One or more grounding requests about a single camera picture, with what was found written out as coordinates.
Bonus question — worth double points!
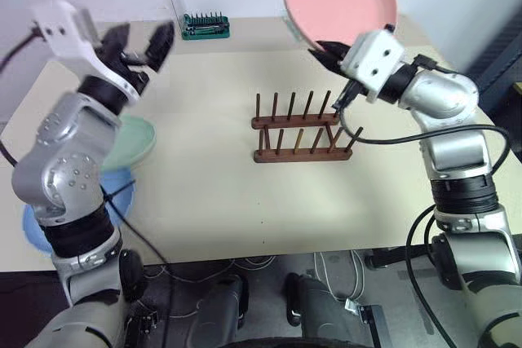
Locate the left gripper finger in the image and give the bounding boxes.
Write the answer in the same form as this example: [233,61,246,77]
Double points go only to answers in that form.
[142,22,177,74]
[99,21,132,55]

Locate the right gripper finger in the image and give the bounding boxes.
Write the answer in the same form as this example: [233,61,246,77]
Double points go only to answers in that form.
[316,39,352,57]
[307,48,346,77]

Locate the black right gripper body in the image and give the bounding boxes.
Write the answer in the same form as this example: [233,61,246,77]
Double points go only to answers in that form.
[334,46,362,109]

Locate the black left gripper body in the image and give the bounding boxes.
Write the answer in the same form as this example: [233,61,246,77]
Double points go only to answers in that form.
[94,45,151,89]

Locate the wooden dish rack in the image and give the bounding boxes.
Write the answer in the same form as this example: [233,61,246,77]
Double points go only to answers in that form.
[250,90,365,164]

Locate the green screwdriver bit case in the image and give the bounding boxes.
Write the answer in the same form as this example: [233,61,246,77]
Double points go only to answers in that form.
[166,0,232,42]

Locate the green plate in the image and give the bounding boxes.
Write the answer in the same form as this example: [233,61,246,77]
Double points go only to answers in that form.
[99,114,158,172]

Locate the blue plate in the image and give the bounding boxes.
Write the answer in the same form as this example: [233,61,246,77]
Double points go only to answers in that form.
[21,165,136,253]

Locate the dark ribbed panel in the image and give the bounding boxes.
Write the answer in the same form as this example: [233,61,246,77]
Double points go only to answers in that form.
[467,0,522,121]

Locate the black metal table foot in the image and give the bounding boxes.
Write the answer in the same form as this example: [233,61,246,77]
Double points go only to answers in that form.
[363,246,436,271]

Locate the dark rounded robot leg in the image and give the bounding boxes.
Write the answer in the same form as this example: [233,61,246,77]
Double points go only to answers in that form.
[283,271,361,341]
[194,272,250,325]

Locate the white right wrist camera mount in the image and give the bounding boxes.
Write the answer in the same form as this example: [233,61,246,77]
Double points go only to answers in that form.
[338,29,406,104]

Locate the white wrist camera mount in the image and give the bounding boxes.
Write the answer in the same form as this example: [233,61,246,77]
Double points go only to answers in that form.
[338,29,406,104]
[29,0,142,105]

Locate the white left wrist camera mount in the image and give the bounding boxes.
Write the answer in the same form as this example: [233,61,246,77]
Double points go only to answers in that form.
[29,0,142,105]

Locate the white floor cable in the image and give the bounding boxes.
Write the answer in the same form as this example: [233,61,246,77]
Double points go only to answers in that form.
[141,255,279,284]
[312,250,369,301]

